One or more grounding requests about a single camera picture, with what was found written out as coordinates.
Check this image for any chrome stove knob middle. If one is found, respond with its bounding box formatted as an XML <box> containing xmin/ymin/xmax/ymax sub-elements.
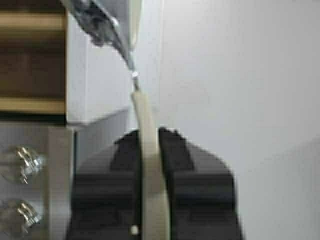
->
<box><xmin>0</xmin><ymin>199</ymin><xmax>43</xmax><ymax>239</ymax></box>

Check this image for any chrome stove knob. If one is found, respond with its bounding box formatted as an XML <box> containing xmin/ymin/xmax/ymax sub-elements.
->
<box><xmin>0</xmin><ymin>199</ymin><xmax>43</xmax><ymax>239</ymax></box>
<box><xmin>0</xmin><ymin>145</ymin><xmax>47</xmax><ymax>185</ymax></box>

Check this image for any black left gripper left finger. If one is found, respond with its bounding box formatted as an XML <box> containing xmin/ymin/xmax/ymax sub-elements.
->
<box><xmin>70</xmin><ymin>130</ymin><xmax>142</xmax><ymax>240</ymax></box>

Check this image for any wooden base cabinet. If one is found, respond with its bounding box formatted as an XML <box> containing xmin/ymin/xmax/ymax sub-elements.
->
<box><xmin>0</xmin><ymin>0</ymin><xmax>67</xmax><ymax>122</ymax></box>

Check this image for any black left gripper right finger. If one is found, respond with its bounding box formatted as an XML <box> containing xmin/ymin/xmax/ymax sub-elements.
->
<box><xmin>158</xmin><ymin>127</ymin><xmax>245</xmax><ymax>240</ymax></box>

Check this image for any white frying pan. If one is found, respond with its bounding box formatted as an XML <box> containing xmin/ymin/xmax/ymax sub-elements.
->
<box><xmin>61</xmin><ymin>0</ymin><xmax>172</xmax><ymax>240</ymax></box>

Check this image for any chrome stove knob left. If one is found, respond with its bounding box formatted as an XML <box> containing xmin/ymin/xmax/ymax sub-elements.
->
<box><xmin>0</xmin><ymin>145</ymin><xmax>47</xmax><ymax>185</ymax></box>

